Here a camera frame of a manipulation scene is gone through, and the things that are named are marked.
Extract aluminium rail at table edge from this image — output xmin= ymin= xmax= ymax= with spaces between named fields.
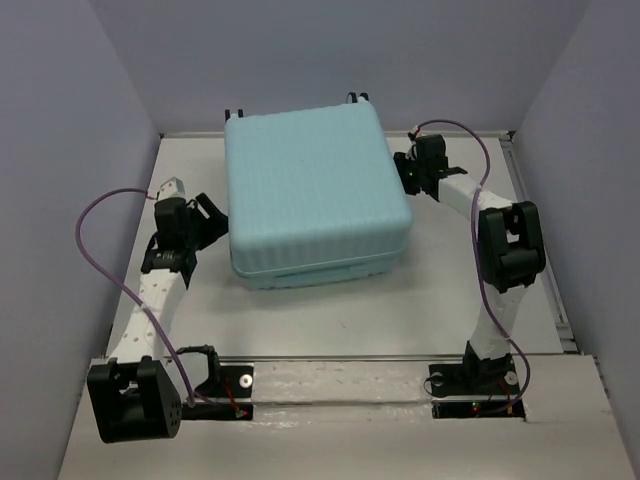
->
xmin=499 ymin=130 xmax=579 ymax=354

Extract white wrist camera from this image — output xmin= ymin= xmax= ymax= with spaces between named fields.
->
xmin=153 ymin=177 xmax=186 ymax=202
xmin=406 ymin=125 xmax=425 ymax=161

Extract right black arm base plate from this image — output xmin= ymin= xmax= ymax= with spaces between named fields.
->
xmin=423 ymin=363 xmax=526 ymax=420

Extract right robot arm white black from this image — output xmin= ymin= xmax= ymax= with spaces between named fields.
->
xmin=394 ymin=132 xmax=546 ymax=398

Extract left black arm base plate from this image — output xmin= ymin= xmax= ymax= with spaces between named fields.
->
xmin=182 ymin=363 xmax=254 ymax=422

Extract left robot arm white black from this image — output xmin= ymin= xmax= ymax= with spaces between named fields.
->
xmin=86 ymin=178 xmax=228 ymax=444

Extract light blue hardshell suitcase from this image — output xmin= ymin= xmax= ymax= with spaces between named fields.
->
xmin=224 ymin=93 xmax=413 ymax=290

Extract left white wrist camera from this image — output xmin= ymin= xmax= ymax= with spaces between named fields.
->
xmin=153 ymin=177 xmax=186 ymax=202

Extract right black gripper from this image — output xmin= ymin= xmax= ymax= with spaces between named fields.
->
xmin=377 ymin=151 xmax=425 ymax=196

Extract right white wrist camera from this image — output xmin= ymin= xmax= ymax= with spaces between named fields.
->
xmin=406 ymin=125 xmax=425 ymax=161

